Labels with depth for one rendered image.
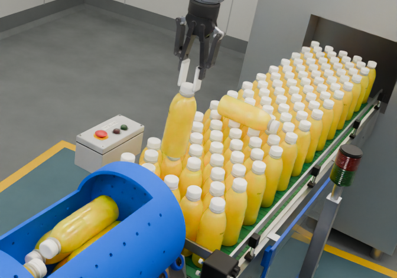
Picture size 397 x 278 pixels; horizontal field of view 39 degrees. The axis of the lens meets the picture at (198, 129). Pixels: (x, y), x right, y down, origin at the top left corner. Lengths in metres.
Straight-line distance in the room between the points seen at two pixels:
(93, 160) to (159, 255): 0.50
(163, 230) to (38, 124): 2.75
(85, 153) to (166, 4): 4.32
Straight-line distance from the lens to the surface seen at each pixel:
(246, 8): 5.57
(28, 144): 3.69
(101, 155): 1.62
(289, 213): 1.87
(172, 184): 1.50
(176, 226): 1.28
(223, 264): 1.44
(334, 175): 1.57
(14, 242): 1.30
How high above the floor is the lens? 1.94
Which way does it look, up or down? 28 degrees down
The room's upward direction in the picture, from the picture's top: 12 degrees clockwise
